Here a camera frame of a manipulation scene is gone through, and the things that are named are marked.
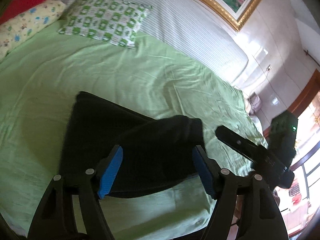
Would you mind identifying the black pants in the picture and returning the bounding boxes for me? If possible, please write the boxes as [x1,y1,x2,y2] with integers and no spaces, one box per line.
[59,92,204,198]

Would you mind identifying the green bed sheet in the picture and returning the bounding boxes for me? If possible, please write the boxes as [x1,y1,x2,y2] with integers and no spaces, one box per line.
[1,21,266,233]

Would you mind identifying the green white patterned pillow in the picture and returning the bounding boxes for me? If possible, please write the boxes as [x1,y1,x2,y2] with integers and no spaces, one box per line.
[58,0,152,49]

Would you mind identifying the white striped quilt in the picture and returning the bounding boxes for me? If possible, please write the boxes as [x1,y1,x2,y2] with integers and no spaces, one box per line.
[61,0,248,83]

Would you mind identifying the brown wooden door frame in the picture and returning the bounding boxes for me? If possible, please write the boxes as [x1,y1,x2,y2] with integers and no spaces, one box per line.
[288,70,320,117]

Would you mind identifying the yellow cartoon print pillow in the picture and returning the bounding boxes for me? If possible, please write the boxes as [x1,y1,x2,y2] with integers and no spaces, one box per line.
[1,0,66,60]

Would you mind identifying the pink grey bag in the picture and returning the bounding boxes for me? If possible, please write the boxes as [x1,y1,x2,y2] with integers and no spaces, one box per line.
[248,93,262,115]

